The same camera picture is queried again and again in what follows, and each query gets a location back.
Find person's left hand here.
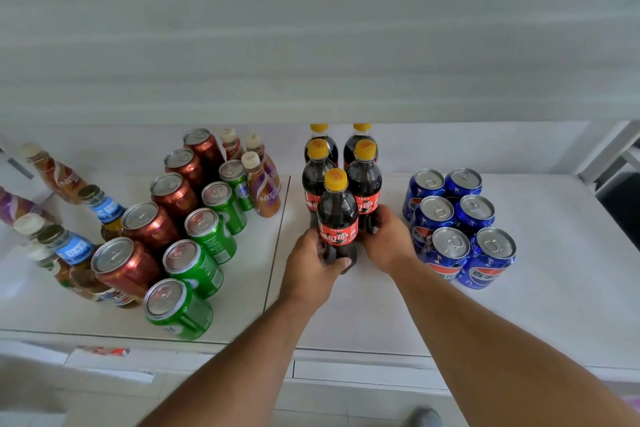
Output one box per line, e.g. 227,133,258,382
279,228,353,315

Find person's right hand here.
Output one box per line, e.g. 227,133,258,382
359,205,419,278

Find blue Pepsi can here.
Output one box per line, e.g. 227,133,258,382
455,227,518,291
409,195,456,254
453,194,497,238
401,169,447,222
443,167,484,202
419,226,472,282

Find cola bottle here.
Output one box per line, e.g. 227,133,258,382
304,123,339,167
301,138,336,228
317,168,360,274
343,123,379,170
345,139,383,235

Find cola bottle front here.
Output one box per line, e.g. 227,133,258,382
301,138,336,228
345,139,383,235

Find white metal shelf rack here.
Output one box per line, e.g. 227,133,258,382
0,0,640,427

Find person's right forearm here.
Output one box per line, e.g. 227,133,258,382
392,256,640,427

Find person's left forearm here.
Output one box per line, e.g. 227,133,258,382
139,295,321,427

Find person's grey shoe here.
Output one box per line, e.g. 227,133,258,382
406,407,445,427

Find purple label coffee bottle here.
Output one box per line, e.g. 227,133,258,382
241,151,283,219
245,133,283,192

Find red label small bottle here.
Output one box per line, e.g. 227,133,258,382
219,128,246,162

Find red drink can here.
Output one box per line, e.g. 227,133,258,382
183,128,226,180
91,237,163,300
121,201,181,254
149,172,200,222
163,147,207,192

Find wrapped pack of small bottles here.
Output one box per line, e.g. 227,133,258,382
77,345,131,358

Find blue label beer bottle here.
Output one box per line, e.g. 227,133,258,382
78,184,127,242
37,225,142,308

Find black cabinet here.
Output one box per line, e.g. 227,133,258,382
595,161,640,238

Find small white cap bottle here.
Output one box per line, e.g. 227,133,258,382
13,213,47,241
23,244,96,300

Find brown coffee bottle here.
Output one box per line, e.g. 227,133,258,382
19,143,89,205
0,186,60,228

